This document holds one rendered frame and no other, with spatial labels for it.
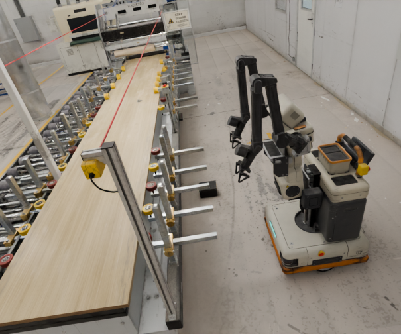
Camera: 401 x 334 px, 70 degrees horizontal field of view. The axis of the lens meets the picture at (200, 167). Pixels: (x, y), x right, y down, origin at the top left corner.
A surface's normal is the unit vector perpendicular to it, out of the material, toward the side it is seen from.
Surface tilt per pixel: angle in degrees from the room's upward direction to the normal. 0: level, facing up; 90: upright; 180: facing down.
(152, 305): 0
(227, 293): 0
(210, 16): 90
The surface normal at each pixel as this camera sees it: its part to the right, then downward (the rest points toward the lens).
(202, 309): -0.15, -0.82
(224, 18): 0.07, 0.55
